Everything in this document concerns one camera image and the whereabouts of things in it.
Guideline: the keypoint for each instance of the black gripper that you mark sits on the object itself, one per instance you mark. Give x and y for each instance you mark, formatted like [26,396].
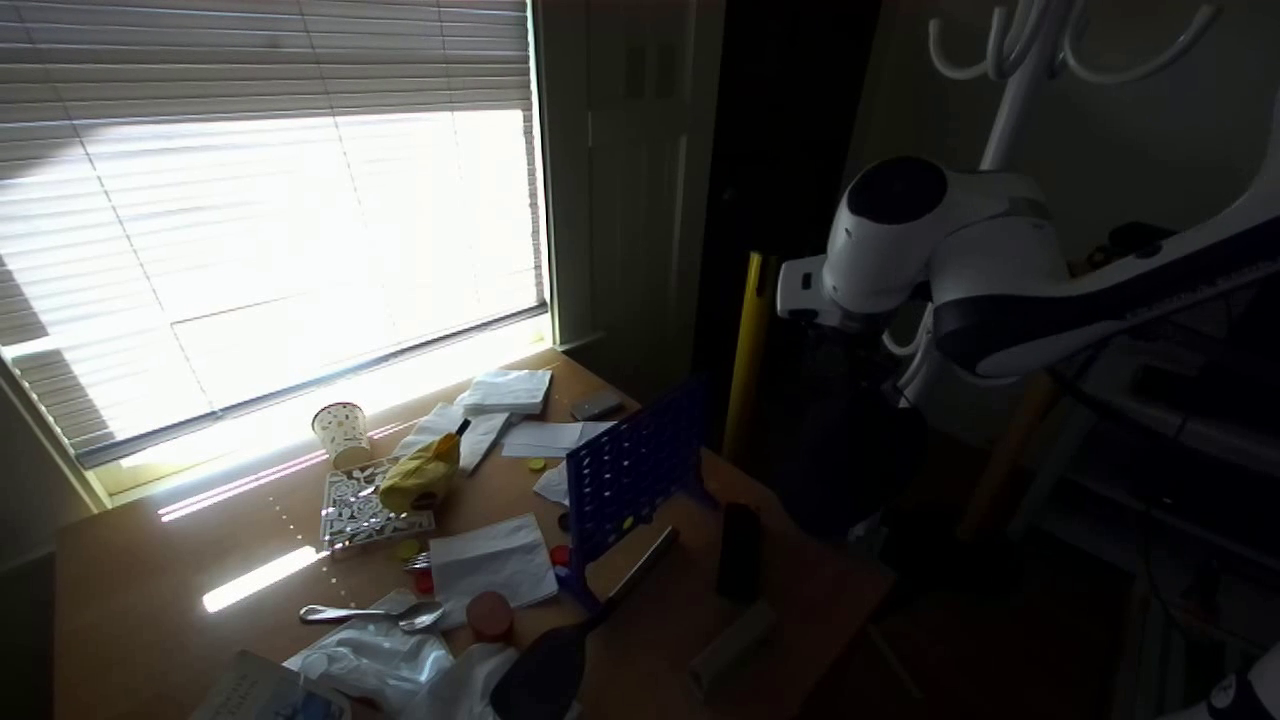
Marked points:
[832,341]

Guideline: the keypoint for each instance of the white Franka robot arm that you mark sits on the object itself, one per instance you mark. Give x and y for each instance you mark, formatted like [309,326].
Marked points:
[984,254]

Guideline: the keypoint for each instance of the yellow pole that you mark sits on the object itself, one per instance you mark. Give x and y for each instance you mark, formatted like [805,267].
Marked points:
[744,345]

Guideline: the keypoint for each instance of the orange wooden pole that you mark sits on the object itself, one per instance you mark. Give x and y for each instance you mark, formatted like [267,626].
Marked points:
[1005,455]

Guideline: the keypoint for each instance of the blue connect four grid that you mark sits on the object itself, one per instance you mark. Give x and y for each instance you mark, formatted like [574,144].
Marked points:
[626,475]

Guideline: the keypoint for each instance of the white paper sheet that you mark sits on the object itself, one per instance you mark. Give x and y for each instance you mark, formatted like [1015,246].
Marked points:
[545,437]

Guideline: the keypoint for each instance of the small white paper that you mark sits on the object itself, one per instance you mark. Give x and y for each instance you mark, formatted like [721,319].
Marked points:
[555,481]

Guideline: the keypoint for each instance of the small yellow game disc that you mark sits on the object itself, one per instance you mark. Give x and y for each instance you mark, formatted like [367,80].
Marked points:
[536,466]

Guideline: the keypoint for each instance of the gray stapler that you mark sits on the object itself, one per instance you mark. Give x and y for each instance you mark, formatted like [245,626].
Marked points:
[733,645]

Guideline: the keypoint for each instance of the white booklet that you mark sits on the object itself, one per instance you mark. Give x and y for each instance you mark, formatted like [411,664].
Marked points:
[504,393]

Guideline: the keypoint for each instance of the white envelope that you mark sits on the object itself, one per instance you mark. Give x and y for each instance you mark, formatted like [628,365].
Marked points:
[483,437]

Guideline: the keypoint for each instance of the dark metal shelf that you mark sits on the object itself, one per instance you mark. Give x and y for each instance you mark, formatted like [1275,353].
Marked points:
[1201,455]

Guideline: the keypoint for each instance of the large white paper napkin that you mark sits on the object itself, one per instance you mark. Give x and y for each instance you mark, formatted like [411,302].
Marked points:
[488,562]

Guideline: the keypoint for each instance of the yellow snack bag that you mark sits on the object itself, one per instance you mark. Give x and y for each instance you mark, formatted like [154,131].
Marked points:
[423,470]

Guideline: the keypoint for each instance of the pink round lid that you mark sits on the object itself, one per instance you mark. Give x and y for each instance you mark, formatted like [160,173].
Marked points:
[488,614]

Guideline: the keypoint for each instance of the black round object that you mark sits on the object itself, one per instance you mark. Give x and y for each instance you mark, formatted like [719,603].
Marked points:
[542,677]

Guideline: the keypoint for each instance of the metal spoon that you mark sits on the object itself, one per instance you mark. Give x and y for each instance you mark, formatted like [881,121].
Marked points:
[424,616]
[332,614]

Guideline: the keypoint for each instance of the patterned foil packet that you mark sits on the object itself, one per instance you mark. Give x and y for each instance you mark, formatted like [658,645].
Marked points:
[355,515]

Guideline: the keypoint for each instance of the white rounded object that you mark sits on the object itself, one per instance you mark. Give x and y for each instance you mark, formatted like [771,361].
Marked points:
[1245,694]

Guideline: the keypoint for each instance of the white slatted window blind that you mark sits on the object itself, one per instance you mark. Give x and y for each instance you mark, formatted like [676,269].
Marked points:
[267,201]

